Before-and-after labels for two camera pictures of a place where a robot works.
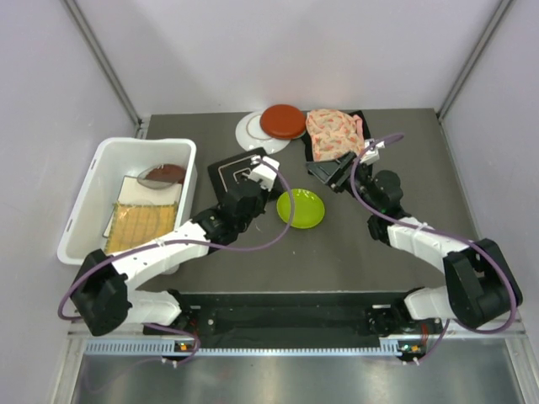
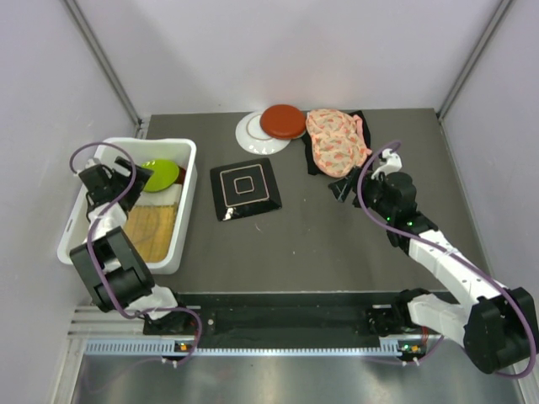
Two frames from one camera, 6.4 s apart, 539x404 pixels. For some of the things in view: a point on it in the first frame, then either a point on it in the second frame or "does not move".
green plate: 307,209 to 165,174
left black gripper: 265,194 to 143,176
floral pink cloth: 334,134 does not move
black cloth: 308,143 does not move
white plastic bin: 116,158 does not move
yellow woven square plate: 132,224 does not move
